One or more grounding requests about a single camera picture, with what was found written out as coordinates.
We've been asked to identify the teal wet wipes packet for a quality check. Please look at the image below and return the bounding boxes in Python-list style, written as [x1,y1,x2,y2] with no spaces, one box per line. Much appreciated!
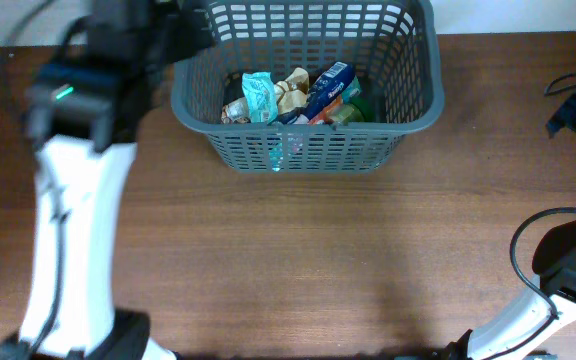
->
[242,72,278,124]

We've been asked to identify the beige Pantree snack bag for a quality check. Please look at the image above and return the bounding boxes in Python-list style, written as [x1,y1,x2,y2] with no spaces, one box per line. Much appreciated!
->
[220,66,311,125]

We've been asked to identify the grey plastic basket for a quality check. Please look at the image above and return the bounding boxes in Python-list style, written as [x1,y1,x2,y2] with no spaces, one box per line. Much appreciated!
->
[171,0,445,173]

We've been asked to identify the Kleenex tissue multipack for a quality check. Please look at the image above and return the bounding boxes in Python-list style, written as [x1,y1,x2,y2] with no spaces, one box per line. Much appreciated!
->
[275,62,362,125]

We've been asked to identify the green lid spice jar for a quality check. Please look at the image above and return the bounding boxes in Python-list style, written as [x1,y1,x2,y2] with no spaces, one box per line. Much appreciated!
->
[327,97,375,125]

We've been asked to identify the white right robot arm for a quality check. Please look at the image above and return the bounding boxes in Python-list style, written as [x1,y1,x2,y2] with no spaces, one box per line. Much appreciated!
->
[438,207,576,360]

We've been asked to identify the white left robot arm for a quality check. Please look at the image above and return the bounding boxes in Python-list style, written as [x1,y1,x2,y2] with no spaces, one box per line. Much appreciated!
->
[0,0,214,359]

